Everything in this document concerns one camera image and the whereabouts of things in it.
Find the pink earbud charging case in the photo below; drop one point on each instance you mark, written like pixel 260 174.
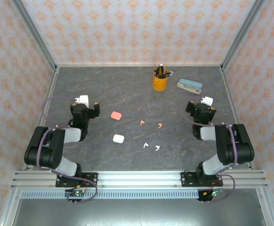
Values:
pixel 116 115

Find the yellow pencil cup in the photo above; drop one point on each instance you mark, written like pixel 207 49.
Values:
pixel 160 83

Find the small circuit board green light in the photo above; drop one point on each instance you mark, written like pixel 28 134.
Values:
pixel 213 193
pixel 77 193

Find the white earbud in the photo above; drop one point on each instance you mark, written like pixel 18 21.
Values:
pixel 145 145
pixel 157 148

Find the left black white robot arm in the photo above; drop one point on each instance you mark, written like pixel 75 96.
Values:
pixel 47 150

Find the yellow pencil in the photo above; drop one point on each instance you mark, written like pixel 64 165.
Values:
pixel 155 68

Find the teal and cream stapler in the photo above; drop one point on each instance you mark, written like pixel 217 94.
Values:
pixel 189 86

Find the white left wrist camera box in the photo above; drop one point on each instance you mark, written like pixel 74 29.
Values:
pixel 83 100

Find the aluminium table edge rail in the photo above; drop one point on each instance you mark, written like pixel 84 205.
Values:
pixel 53 77
pixel 225 78
pixel 103 65

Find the black pen white tip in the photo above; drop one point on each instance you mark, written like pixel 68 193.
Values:
pixel 168 73

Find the black marker white cap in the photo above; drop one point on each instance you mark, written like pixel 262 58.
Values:
pixel 161 69

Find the grey metal panel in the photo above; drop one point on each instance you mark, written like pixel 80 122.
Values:
pixel 139 212

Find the aluminium frame leg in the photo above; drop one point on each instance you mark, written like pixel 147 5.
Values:
pixel 7 219
pixel 266 212

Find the wide aluminium mounting rail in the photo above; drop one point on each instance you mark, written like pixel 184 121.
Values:
pixel 139 179

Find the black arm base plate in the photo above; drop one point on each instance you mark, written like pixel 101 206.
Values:
pixel 186 180
pixel 90 180

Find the aluminium frame post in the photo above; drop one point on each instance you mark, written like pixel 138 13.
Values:
pixel 241 33
pixel 34 33

